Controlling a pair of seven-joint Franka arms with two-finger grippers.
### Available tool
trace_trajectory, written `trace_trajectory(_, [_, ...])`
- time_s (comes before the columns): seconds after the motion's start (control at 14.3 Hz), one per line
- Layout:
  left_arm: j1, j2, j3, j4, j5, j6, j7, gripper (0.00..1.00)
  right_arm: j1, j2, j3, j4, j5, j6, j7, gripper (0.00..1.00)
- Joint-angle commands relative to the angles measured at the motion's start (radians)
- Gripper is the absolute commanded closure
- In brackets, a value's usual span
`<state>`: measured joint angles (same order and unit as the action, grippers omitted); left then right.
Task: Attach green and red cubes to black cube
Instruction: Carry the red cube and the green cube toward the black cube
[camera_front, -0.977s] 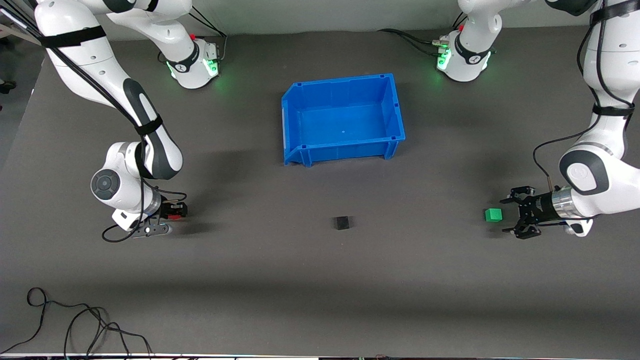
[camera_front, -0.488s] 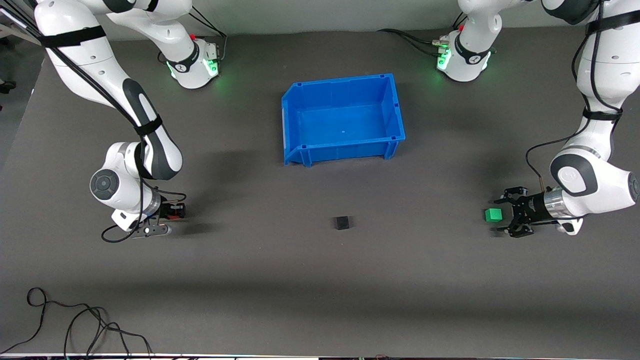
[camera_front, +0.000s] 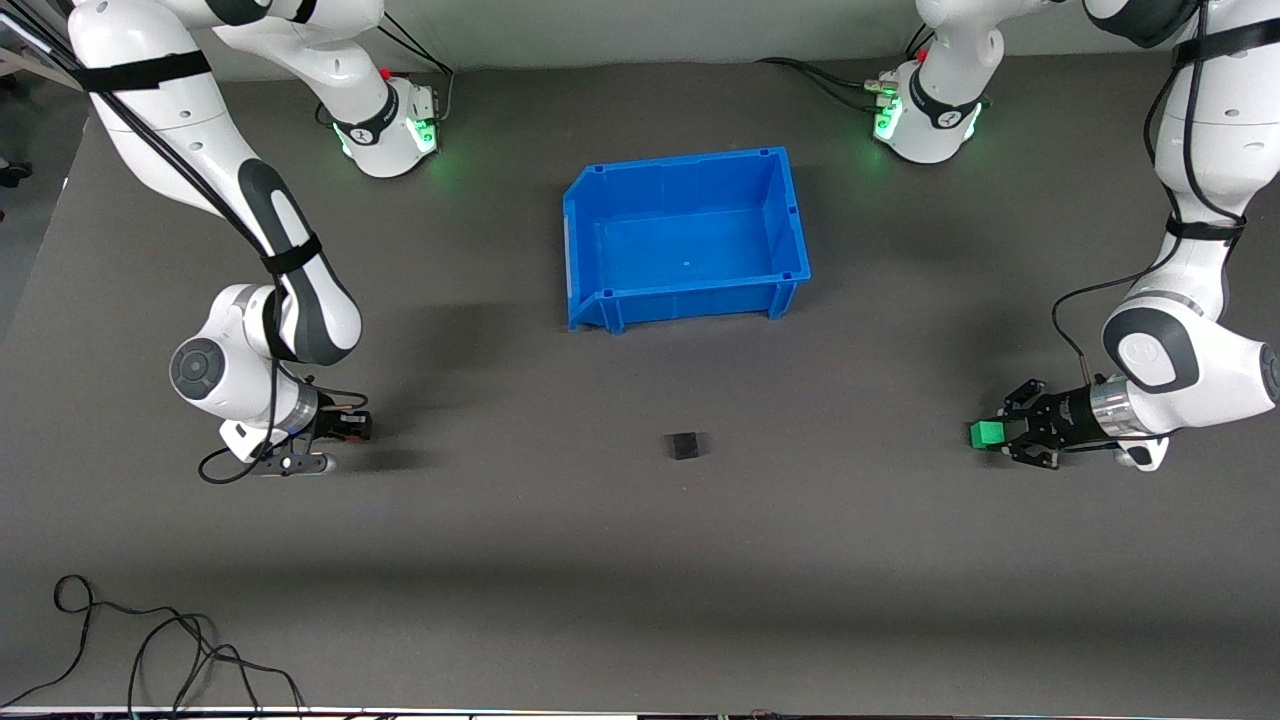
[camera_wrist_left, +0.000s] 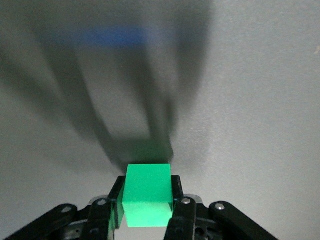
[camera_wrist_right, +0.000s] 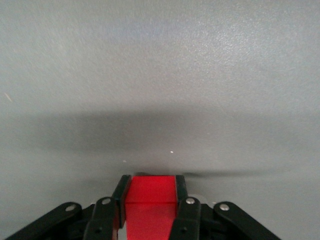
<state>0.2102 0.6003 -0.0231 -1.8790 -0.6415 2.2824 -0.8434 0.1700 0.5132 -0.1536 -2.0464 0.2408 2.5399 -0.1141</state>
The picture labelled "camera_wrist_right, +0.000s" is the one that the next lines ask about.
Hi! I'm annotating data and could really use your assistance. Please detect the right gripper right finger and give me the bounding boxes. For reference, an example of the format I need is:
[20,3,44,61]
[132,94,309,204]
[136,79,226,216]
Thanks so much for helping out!
[169,174,282,240]

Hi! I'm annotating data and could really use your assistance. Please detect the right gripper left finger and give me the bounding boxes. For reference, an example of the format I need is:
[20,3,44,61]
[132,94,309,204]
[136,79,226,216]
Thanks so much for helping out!
[4,174,133,240]

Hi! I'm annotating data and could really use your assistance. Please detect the small red cube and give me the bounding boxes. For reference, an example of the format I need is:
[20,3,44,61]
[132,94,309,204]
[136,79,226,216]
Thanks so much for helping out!
[112,175,178,240]

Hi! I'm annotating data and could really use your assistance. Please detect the dark grey table mat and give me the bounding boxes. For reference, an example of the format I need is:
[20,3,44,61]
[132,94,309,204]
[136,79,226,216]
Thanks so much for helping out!
[0,0,320,240]

